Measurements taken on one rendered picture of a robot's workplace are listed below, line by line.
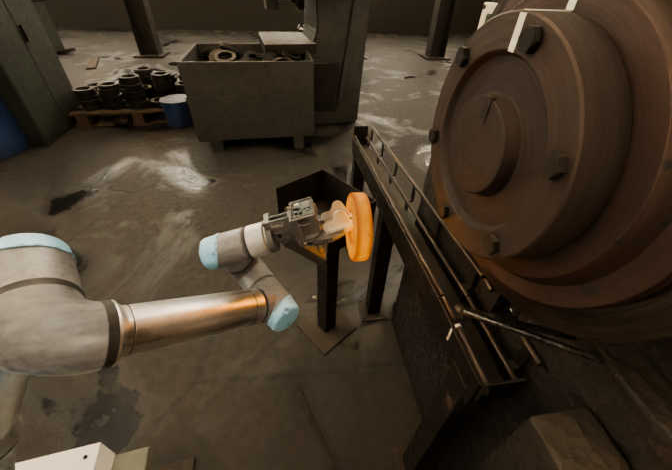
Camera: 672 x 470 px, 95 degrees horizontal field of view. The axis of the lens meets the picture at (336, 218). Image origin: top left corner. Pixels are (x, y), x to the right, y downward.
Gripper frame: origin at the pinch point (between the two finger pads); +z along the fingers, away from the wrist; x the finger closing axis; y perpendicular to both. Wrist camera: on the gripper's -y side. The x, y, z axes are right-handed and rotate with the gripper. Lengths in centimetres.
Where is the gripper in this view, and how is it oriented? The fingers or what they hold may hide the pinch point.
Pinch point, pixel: (357, 219)
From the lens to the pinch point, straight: 69.7
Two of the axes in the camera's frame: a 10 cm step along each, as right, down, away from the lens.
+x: -1.3, -6.0, 7.9
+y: -2.4, -7.6, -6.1
